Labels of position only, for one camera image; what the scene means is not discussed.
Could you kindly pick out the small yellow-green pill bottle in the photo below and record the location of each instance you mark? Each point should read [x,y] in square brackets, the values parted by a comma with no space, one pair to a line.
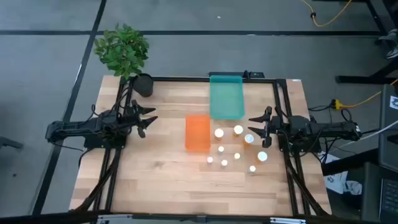
[224,162]

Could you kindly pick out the silver metal bar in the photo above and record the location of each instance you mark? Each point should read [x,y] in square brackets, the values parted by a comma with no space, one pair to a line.
[124,218]

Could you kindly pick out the person's shoe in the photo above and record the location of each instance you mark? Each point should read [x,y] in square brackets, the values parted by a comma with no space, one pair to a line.
[393,53]
[388,36]

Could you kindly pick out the green leafy plant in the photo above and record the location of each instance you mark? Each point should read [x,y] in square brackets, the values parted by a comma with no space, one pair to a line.
[122,49]

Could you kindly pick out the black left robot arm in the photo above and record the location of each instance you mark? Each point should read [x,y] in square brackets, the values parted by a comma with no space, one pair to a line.
[77,126]

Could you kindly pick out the dark grey cabinet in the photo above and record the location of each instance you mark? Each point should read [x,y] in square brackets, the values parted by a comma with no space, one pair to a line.
[388,130]
[385,199]

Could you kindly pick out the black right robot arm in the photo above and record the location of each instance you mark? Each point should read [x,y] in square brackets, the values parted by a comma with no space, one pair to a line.
[326,129]

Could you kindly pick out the orange plastic bin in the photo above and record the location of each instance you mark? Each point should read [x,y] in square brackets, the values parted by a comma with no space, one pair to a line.
[198,133]

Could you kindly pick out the small white-capped pill bottle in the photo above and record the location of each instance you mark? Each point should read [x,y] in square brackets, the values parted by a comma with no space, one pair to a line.
[237,155]
[252,168]

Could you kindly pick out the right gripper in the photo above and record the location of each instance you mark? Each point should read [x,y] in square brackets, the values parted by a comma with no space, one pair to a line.
[275,125]

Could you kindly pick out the teal plastic bin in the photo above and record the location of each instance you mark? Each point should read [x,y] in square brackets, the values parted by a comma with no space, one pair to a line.
[227,99]

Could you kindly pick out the black desk frame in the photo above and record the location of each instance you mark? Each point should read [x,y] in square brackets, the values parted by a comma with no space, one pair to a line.
[367,79]

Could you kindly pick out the black plant pot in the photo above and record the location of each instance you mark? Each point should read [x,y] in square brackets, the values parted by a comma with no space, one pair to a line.
[143,85]

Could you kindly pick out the white cloth bag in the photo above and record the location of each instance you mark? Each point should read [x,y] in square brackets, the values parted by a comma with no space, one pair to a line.
[342,183]

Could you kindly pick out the small teal pill bottle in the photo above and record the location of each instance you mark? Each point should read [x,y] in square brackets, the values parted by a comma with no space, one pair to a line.
[220,149]

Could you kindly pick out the black device on rail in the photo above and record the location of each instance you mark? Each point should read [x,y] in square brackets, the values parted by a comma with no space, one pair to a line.
[255,74]

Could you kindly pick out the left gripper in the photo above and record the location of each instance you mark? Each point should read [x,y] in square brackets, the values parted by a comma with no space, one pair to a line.
[134,119]

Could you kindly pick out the large amber pill bottle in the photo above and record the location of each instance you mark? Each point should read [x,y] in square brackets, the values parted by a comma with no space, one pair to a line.
[249,138]
[262,156]
[219,133]
[238,129]

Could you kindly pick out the white-capped bottles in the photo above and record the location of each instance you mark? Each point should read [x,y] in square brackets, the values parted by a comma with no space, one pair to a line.
[210,159]

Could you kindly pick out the black aluminium frame rail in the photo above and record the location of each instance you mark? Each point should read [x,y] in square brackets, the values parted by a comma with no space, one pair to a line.
[180,79]

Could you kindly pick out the black aluminium frame rails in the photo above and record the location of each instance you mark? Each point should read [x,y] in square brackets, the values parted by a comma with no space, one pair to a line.
[107,174]
[292,180]

